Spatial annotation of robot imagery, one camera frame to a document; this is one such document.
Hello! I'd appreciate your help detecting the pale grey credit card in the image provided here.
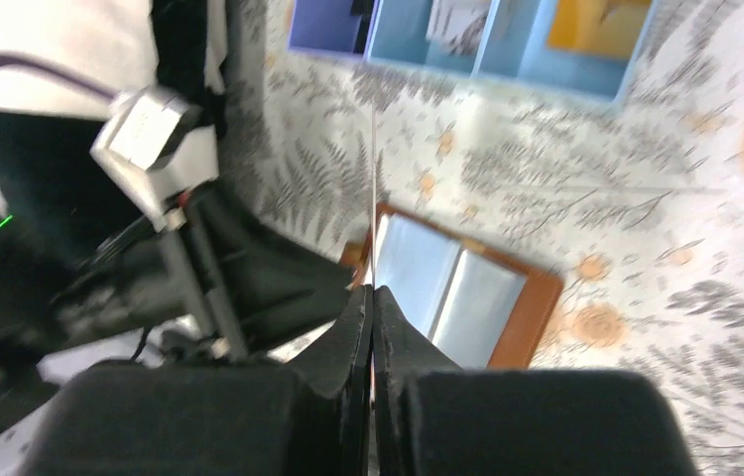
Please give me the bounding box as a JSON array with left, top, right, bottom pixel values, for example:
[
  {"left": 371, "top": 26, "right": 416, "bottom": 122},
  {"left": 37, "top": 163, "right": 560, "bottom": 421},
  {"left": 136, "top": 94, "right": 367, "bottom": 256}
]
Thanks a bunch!
[{"left": 426, "top": 0, "right": 491, "bottom": 56}]

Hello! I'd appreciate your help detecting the thin card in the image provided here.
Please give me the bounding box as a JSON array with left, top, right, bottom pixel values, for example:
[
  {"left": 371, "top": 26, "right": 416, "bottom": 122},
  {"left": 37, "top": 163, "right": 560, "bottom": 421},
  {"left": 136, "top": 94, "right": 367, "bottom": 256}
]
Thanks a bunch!
[{"left": 368, "top": 109, "right": 378, "bottom": 290}]

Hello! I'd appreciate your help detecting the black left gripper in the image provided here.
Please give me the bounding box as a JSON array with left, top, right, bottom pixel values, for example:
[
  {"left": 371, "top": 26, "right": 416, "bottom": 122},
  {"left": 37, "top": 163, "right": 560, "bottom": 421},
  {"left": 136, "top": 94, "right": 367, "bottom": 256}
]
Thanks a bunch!
[{"left": 21, "top": 180, "right": 373, "bottom": 475}]

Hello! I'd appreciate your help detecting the brown leather card holder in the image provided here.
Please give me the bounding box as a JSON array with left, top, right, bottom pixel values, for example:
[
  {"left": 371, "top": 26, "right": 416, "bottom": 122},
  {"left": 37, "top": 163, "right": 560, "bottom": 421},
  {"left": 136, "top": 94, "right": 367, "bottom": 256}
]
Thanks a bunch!
[{"left": 339, "top": 203, "right": 563, "bottom": 369}]

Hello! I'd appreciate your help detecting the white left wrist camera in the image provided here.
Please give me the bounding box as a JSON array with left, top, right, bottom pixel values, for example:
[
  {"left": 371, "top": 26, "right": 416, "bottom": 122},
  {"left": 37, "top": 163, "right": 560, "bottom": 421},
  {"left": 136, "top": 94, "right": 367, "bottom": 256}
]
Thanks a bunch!
[{"left": 90, "top": 86, "right": 219, "bottom": 231}]

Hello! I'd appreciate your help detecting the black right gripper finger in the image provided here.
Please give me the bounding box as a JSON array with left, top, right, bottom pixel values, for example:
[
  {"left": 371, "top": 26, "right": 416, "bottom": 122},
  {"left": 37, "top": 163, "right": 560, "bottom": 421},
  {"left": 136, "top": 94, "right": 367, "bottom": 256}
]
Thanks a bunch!
[{"left": 371, "top": 287, "right": 697, "bottom": 475}]

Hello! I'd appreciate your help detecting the light blue card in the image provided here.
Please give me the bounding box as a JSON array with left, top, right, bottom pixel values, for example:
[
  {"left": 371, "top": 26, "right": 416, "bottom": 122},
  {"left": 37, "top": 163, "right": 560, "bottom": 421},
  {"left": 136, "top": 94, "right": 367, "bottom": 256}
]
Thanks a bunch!
[{"left": 374, "top": 214, "right": 460, "bottom": 336}]

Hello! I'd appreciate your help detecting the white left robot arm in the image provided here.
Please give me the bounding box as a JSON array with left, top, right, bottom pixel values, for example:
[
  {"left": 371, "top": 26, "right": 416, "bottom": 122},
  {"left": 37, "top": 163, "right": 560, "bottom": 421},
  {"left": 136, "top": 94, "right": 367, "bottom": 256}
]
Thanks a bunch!
[{"left": 0, "top": 111, "right": 352, "bottom": 430}]

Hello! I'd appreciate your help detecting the blue three-compartment organizer box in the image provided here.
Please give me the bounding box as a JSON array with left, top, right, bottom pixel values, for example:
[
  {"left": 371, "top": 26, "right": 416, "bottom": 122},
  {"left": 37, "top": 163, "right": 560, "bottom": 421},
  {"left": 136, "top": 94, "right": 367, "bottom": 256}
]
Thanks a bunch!
[{"left": 288, "top": 0, "right": 657, "bottom": 102}]

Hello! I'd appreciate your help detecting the floral patterned table mat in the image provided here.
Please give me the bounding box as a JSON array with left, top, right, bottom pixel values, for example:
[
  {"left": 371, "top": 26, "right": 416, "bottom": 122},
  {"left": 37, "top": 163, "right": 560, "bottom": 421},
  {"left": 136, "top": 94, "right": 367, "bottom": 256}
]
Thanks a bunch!
[{"left": 221, "top": 1, "right": 744, "bottom": 475}]

